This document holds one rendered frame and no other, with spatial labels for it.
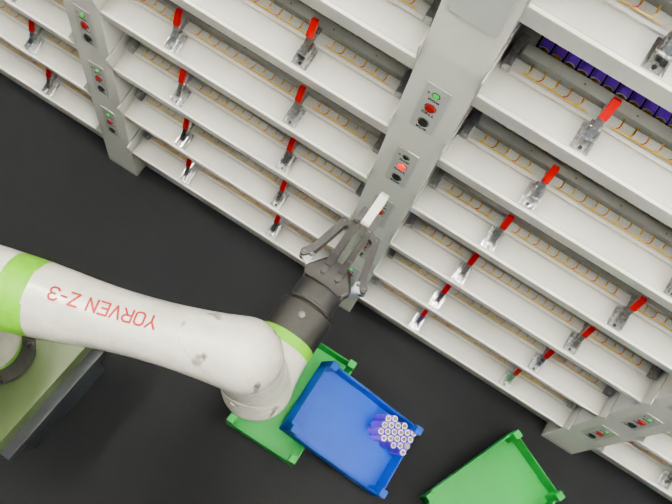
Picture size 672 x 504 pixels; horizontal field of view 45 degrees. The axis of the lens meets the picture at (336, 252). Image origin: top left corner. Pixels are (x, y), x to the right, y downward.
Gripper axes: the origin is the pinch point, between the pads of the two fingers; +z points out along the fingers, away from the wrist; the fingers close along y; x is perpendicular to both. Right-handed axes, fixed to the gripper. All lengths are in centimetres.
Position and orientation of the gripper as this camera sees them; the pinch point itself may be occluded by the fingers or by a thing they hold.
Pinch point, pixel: (373, 212)
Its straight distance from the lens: 134.7
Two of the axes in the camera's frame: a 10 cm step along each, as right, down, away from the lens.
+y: 8.4, 5.4, -0.7
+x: 1.4, -3.4, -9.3
